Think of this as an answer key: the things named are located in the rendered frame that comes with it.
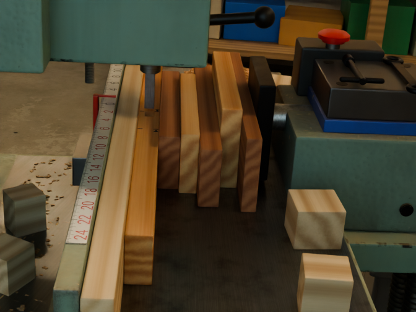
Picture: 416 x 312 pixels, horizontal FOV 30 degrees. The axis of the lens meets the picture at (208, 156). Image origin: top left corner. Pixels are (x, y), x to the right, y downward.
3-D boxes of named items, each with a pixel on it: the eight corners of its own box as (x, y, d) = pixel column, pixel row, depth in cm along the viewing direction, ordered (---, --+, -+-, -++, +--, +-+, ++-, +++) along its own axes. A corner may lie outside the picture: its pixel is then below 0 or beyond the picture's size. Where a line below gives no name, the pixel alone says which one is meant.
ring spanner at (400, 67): (432, 96, 64) (433, 90, 64) (408, 95, 64) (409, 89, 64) (400, 60, 73) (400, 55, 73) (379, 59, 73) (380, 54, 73)
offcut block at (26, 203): (16, 238, 78) (14, 202, 77) (4, 225, 81) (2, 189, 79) (46, 229, 80) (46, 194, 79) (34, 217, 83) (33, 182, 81)
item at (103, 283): (114, 369, 46) (114, 298, 44) (80, 369, 46) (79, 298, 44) (147, 65, 101) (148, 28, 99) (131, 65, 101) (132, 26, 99)
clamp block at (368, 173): (435, 236, 69) (454, 144, 66) (285, 231, 69) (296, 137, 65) (392, 167, 83) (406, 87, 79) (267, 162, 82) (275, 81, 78)
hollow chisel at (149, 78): (153, 109, 72) (155, 57, 70) (144, 108, 72) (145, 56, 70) (154, 105, 73) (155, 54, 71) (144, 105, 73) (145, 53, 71)
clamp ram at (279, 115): (333, 183, 70) (346, 89, 66) (251, 181, 70) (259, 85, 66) (316, 144, 78) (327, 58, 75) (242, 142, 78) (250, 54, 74)
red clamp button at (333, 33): (352, 46, 72) (353, 35, 71) (320, 45, 71) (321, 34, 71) (345, 38, 74) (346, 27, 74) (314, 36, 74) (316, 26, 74)
